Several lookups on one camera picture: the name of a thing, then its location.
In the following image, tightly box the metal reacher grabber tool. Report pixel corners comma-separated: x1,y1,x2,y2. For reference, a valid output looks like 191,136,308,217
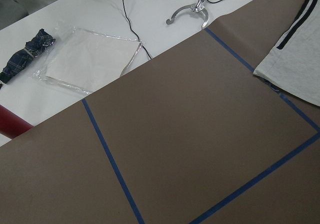
165,0,209,30

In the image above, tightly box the grey cartoon print t-shirt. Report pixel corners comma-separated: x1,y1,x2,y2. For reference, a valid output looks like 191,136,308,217
254,0,320,106

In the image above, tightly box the red cylinder bottle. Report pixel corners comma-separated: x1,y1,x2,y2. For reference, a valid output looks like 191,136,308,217
0,105,33,139

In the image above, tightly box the white paper in plastic sleeve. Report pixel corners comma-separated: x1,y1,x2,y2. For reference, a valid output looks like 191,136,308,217
32,22,142,95

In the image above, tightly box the folded dark plaid umbrella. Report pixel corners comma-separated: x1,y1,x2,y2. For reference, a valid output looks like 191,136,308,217
0,29,56,84

